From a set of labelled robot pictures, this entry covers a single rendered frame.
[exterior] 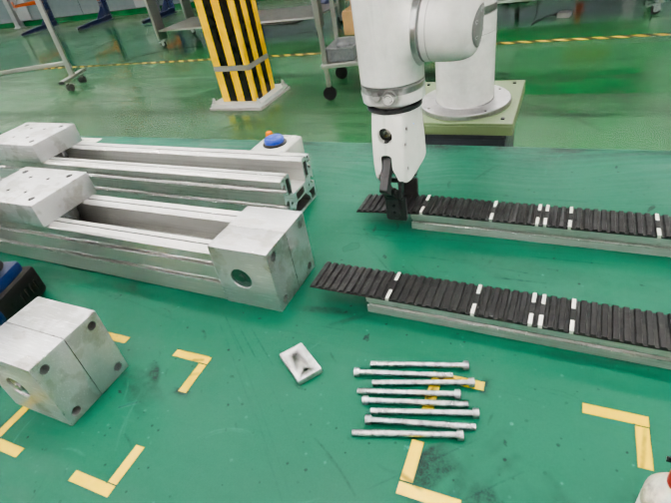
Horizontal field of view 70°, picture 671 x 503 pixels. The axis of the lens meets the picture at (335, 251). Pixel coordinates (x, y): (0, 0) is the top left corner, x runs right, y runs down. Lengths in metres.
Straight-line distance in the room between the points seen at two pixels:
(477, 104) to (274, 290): 0.64
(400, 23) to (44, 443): 0.61
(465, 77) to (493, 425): 0.72
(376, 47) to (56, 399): 0.54
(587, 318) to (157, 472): 0.47
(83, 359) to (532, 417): 0.48
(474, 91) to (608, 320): 0.62
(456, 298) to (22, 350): 0.48
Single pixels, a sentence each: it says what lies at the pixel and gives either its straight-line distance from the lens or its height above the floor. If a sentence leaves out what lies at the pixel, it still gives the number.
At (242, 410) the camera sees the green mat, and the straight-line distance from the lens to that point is 0.56.
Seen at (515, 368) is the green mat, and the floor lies 0.78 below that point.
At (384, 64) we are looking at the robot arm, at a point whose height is 1.03.
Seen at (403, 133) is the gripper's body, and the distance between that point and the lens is 0.65.
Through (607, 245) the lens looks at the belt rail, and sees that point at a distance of 0.72.
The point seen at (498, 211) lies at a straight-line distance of 0.73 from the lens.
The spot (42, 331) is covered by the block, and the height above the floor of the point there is 0.87.
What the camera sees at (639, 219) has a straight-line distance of 0.74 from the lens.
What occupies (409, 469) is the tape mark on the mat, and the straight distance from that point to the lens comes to 0.49.
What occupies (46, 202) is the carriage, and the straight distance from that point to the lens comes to 0.88.
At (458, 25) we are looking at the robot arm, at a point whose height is 1.07.
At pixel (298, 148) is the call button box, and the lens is 0.97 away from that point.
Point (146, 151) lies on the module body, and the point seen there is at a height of 0.86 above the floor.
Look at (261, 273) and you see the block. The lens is 0.61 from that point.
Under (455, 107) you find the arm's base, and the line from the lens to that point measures 1.08.
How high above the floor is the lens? 1.20
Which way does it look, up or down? 36 degrees down
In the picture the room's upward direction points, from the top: 11 degrees counter-clockwise
